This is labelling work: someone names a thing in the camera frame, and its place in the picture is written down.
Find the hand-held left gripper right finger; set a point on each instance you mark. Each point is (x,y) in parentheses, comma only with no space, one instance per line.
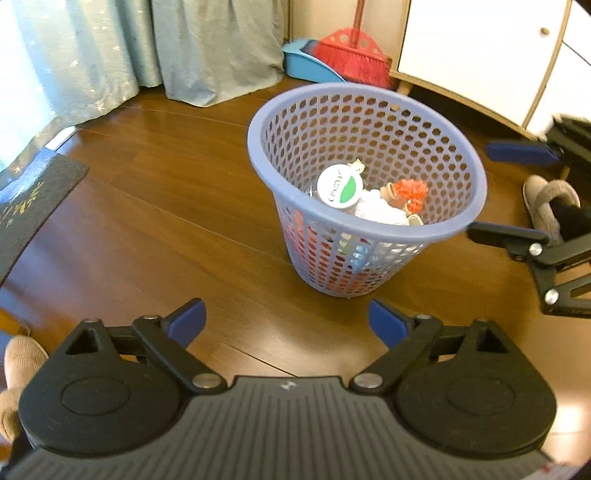
(390,323)

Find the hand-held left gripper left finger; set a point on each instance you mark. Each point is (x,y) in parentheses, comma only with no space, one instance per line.
(188,321)

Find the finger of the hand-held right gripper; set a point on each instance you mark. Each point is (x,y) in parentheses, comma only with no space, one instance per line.
(521,151)
(508,233)

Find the blue perforated plastic basket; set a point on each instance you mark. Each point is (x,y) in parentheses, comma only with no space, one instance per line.
(323,258)

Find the orange mesh ball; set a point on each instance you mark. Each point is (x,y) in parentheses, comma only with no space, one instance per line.
(412,190)

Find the white tissue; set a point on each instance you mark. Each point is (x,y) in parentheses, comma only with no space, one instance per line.
(378,211)

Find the round white green-leaf lid container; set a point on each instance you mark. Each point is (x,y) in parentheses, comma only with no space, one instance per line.
(340,187)

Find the grey fuzzy slipper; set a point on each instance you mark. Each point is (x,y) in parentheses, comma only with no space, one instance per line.
(547,203)

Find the person's black trouser leg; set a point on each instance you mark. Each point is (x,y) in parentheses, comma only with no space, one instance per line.
(575,219)

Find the white wooden cabinet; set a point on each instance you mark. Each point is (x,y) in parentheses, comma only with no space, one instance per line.
(480,50)

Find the beige fuzzy slipper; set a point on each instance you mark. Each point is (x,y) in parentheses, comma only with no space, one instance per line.
(21,364)

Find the red broom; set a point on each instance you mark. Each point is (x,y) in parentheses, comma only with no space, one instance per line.
(355,50)

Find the dark patterned floor mat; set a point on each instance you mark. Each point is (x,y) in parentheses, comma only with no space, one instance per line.
(32,203)

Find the blue dustpan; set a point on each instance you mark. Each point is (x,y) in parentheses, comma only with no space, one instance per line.
(304,62)

